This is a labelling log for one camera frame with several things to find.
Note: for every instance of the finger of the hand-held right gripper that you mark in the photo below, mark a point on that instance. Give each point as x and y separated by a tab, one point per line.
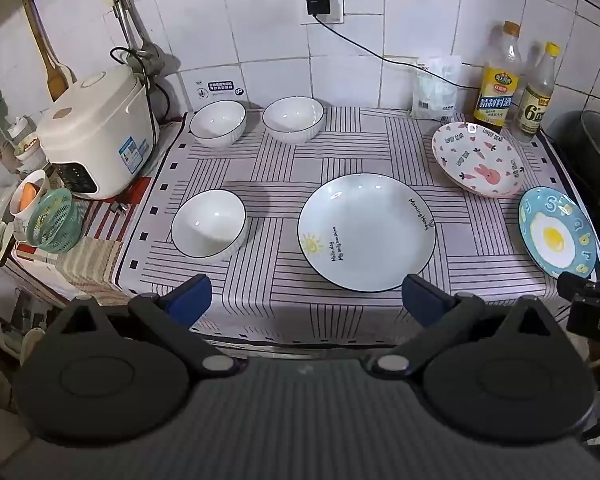
570	281

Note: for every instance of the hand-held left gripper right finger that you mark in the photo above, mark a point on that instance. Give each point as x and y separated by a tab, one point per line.
421	296

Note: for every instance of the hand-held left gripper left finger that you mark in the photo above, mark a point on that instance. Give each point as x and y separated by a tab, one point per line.
187	296

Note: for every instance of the blue fried egg print plate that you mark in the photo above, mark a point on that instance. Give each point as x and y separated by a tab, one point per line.
555	232

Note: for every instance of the white ribbed bowl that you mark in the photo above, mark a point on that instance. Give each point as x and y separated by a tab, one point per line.
294	117
217	122
209	225

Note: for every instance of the white plate with sun print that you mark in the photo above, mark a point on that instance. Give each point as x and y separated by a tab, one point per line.
367	232

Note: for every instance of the pink rabbit print plate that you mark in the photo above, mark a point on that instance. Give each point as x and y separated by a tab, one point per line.
480	157

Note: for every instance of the red striped cloth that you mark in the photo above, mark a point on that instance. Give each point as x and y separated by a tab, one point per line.
97	217

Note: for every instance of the dark wok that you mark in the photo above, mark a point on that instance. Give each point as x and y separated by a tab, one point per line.
595	155

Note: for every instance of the green plastic basket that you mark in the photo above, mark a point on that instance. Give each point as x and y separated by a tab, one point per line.
55	222

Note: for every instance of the striped tablecloth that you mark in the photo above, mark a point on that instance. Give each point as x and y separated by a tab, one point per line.
275	170

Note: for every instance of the clear vinegar bottle yellow cap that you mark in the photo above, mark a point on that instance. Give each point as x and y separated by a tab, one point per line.
534	105

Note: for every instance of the white cup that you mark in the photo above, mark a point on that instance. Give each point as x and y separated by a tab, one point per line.
21	220

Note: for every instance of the carrot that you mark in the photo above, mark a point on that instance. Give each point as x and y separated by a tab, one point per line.
28	196

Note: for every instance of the white rice cooker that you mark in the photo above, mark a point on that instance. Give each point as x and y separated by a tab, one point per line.
95	125

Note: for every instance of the white plastic packet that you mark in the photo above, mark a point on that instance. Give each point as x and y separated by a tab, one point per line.
435	92

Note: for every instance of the yellow label cooking wine bottle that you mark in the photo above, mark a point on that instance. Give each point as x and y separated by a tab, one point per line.
497	90

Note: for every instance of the wooden spatula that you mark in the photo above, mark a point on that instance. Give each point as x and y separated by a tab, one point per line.
55	72

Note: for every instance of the metal pipe with valve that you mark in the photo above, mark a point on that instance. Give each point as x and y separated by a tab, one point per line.
125	15

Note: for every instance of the white wall socket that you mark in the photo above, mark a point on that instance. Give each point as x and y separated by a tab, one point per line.
336	2

